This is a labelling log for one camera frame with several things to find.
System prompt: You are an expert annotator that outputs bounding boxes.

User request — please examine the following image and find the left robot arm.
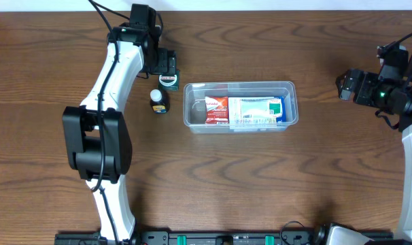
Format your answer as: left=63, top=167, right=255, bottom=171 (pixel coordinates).
left=54, top=23, right=176, bottom=245

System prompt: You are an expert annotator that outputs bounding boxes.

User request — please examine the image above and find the black mounting rail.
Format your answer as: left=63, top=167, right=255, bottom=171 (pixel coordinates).
left=54, top=230, right=393, bottom=245

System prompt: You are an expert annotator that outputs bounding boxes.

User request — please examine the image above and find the white green medicine box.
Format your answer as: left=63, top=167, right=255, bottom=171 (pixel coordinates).
left=239, top=97, right=286, bottom=119

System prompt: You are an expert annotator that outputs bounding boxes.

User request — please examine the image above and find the blue white medicine box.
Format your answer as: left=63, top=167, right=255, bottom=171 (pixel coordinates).
left=228, top=97, right=286, bottom=126

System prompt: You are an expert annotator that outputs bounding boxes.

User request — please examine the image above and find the black cable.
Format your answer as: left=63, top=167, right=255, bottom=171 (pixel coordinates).
left=375, top=27, right=412, bottom=130
left=86, top=0, right=165, bottom=245

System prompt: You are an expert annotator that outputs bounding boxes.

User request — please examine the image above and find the dark bottle white cap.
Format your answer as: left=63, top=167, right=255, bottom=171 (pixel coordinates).
left=150, top=89, right=170, bottom=114

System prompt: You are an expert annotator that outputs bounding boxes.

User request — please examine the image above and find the left black cable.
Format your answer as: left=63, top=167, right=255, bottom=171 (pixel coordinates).
left=86, top=0, right=165, bottom=245

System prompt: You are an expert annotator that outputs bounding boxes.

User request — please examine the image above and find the red medicine packet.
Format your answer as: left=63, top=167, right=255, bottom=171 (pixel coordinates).
left=205, top=97, right=229, bottom=124

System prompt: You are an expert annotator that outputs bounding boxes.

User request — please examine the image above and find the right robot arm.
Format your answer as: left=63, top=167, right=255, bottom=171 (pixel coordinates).
left=335, top=42, right=412, bottom=244

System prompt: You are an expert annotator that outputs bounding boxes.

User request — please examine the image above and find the dark green square box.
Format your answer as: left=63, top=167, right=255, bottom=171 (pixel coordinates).
left=158, top=70, right=179, bottom=91

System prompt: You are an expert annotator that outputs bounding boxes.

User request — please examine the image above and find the right black cable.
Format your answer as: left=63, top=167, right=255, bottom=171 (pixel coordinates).
left=375, top=27, right=412, bottom=130

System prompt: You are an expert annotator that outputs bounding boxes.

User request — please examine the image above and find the clear plastic container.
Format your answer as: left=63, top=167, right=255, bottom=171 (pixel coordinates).
left=184, top=81, right=298, bottom=133

